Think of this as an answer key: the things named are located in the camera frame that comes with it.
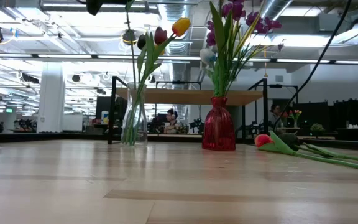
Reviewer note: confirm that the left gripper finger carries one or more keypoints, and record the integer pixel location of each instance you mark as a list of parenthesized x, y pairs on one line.
[(94, 7)]

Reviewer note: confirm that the dark red artificial tulip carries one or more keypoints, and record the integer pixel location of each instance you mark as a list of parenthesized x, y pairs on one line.
[(160, 35)]

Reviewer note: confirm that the white-blue artificial tulip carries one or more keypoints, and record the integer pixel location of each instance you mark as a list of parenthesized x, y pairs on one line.
[(208, 56)]

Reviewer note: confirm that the purple artificial flower bunch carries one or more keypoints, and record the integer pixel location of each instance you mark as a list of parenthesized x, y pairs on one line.
[(237, 9)]

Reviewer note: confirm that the red glass vase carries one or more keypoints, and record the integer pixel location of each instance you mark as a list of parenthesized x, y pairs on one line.
[(218, 130)]

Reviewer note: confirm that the long ceiling light strip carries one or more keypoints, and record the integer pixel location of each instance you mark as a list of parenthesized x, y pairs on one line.
[(64, 56)]

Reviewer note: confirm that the white building column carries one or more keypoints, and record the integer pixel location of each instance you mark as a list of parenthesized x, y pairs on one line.
[(52, 93)]

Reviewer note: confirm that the clear glass vase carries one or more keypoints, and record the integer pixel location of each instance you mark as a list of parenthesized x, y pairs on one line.
[(134, 124)]

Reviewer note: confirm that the green exit sign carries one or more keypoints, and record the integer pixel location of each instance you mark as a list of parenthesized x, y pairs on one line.
[(9, 110)]

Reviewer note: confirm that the person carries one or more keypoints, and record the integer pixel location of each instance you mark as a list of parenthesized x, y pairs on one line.
[(172, 119), (273, 115)]

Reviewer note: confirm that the small green plant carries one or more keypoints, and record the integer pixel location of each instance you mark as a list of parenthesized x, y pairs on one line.
[(317, 127)]

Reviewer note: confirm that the black background cabinets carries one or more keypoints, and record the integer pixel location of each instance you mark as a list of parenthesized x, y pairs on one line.
[(353, 115)]

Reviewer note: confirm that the wooden shelf with black frame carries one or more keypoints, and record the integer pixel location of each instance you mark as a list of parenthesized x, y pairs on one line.
[(182, 96)]

